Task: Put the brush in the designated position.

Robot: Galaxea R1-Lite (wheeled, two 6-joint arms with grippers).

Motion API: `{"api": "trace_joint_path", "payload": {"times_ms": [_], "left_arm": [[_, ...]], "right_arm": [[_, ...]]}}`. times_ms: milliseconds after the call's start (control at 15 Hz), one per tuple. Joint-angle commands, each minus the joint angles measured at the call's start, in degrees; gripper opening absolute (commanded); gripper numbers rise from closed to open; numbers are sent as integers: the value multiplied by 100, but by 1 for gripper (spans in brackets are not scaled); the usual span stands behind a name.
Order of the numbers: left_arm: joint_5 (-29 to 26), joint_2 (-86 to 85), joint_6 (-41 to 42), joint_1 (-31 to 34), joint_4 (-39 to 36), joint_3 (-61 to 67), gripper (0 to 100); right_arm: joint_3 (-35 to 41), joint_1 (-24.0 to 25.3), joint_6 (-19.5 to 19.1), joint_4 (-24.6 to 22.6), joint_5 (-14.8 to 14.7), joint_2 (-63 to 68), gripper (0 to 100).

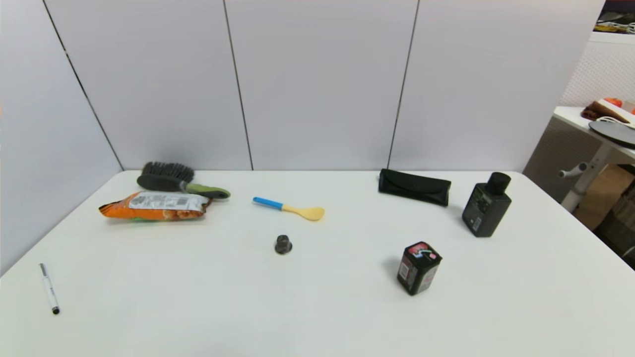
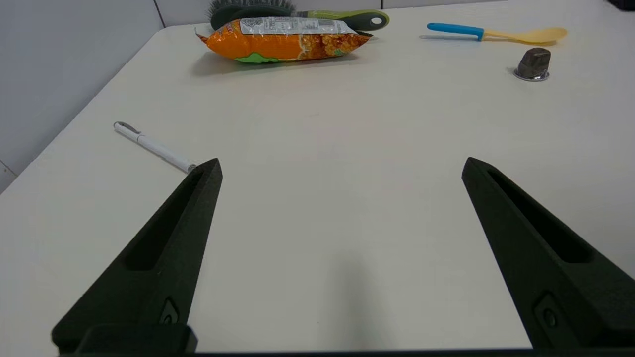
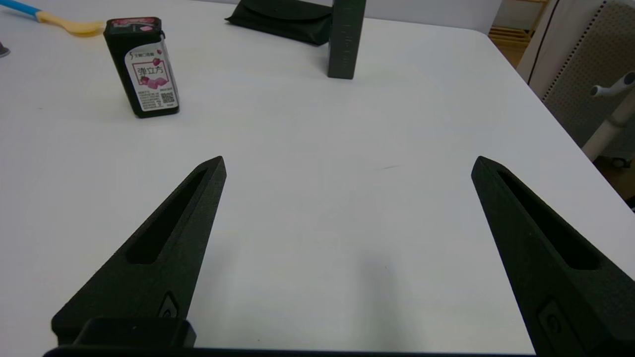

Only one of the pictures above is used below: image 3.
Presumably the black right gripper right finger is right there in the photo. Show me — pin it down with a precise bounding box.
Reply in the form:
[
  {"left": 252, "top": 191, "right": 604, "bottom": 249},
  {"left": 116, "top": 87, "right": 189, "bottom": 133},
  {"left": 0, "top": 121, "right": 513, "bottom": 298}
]
[{"left": 471, "top": 156, "right": 635, "bottom": 356}]

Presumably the dark grey bottle black cap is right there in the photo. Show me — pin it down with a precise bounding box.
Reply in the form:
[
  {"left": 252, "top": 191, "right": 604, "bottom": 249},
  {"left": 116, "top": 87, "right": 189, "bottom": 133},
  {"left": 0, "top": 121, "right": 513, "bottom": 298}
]
[{"left": 327, "top": 0, "right": 367, "bottom": 80}]

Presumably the black glasses case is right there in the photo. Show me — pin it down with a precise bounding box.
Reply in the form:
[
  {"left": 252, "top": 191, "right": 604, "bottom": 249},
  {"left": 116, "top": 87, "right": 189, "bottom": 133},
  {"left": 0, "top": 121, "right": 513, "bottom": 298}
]
[{"left": 225, "top": 0, "right": 334, "bottom": 46}]

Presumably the yellow spoon blue handle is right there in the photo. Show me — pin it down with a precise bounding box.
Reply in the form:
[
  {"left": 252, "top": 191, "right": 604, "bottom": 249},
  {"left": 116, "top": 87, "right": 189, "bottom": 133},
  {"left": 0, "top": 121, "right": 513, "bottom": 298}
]
[{"left": 0, "top": 0, "right": 106, "bottom": 36}]

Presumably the white desk crank handle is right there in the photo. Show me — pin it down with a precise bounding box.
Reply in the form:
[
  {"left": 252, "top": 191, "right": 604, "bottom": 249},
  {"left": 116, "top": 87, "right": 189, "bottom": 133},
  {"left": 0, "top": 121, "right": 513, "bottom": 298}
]
[{"left": 590, "top": 72, "right": 635, "bottom": 98}]

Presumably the black gum box pink label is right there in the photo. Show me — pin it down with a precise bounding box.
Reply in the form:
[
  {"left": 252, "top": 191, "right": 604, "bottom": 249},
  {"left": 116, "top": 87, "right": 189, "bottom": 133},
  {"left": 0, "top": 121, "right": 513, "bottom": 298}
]
[{"left": 103, "top": 17, "right": 180, "bottom": 119}]

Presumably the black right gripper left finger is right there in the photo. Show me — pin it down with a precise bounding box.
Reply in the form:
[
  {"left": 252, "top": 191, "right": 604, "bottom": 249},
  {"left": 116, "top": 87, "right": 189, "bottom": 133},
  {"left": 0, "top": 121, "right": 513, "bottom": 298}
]
[{"left": 51, "top": 156, "right": 227, "bottom": 348}]

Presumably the wooden rack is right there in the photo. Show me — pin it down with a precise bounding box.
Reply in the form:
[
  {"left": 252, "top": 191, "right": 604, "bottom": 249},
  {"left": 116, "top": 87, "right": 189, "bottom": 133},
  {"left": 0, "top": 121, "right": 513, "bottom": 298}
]
[{"left": 488, "top": 25, "right": 535, "bottom": 68}]

